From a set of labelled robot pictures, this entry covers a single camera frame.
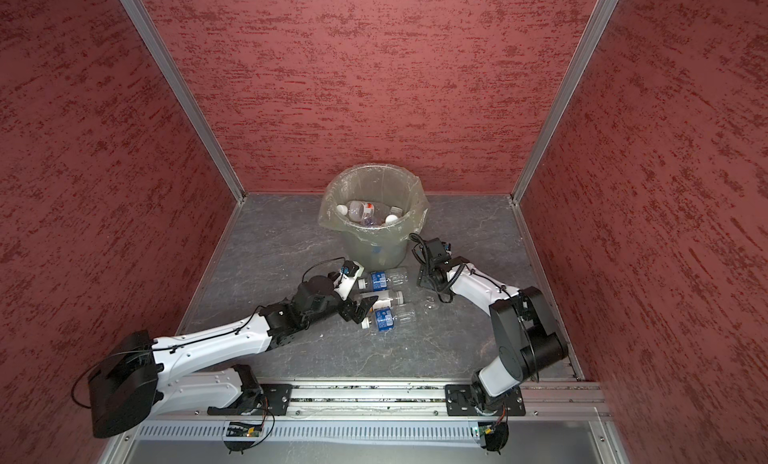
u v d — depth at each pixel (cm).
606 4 72
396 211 98
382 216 79
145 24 75
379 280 90
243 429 72
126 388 41
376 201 97
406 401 76
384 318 83
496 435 71
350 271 68
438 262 72
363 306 71
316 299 60
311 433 77
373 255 90
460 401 74
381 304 86
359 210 94
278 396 74
